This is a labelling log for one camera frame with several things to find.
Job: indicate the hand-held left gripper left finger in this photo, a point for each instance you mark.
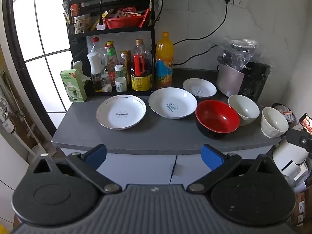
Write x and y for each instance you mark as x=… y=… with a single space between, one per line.
x=96 y=154

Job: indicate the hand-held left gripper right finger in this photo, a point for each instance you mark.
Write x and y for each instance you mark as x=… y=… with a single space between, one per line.
x=210 y=158

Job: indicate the red and black bowl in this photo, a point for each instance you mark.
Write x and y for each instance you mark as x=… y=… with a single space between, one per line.
x=217 y=117

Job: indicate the gold-rimmed flower plate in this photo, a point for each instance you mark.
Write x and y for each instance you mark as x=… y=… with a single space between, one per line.
x=121 y=112

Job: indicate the white plate with blue logo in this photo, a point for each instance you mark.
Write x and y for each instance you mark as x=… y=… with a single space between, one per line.
x=170 y=102

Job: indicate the small white plate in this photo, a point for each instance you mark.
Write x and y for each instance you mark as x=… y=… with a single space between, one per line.
x=199 y=87

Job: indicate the white cabinet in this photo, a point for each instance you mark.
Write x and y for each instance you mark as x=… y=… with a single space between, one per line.
x=146 y=165

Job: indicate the small glass spice jar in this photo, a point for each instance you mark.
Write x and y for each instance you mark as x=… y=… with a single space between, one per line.
x=106 y=85

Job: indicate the green cardboard box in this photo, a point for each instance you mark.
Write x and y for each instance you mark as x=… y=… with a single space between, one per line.
x=73 y=85

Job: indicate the white cap powder bottle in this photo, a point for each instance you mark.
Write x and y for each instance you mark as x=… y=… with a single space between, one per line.
x=120 y=85

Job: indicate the rice cooker with black panel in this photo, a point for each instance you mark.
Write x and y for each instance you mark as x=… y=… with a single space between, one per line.
x=231 y=80

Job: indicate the small green jar white cap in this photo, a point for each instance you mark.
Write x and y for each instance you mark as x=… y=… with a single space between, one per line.
x=119 y=70

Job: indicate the brown bowl with items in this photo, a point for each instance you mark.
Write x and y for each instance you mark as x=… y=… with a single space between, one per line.
x=286 y=113

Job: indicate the white cloth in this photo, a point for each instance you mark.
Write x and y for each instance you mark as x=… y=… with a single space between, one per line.
x=79 y=67

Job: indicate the oil sprayer bottle white top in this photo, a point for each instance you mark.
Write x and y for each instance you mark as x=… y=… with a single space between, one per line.
x=94 y=61

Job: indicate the white standing fan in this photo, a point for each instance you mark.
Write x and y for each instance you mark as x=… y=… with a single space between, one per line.
x=6 y=117

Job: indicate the brown sauce bottle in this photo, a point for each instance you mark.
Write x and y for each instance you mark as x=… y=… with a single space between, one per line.
x=124 y=57

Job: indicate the red label sauce bottle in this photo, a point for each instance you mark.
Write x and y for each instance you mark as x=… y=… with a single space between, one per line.
x=112 y=53

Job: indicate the phone on holder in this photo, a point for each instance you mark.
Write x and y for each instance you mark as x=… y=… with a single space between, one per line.
x=306 y=121

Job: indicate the clear bottle with red cap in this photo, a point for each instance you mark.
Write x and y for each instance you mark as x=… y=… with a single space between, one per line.
x=95 y=46

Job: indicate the clear plastic bag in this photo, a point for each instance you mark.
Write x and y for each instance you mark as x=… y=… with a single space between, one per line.
x=240 y=53

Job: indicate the orange juice bottle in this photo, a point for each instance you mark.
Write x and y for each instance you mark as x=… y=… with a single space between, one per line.
x=164 y=53

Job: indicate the black metal rack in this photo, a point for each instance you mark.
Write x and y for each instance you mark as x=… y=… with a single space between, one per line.
x=117 y=32

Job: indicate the window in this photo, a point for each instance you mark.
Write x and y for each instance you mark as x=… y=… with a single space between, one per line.
x=39 y=41

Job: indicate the red plastic basket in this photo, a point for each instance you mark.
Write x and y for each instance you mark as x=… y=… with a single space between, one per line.
x=121 y=22

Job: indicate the red box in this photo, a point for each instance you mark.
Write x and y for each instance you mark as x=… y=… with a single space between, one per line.
x=75 y=10

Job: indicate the black power plug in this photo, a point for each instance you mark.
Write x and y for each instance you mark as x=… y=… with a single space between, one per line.
x=227 y=0

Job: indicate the white wall hook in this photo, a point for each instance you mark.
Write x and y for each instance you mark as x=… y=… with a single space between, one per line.
x=159 y=4

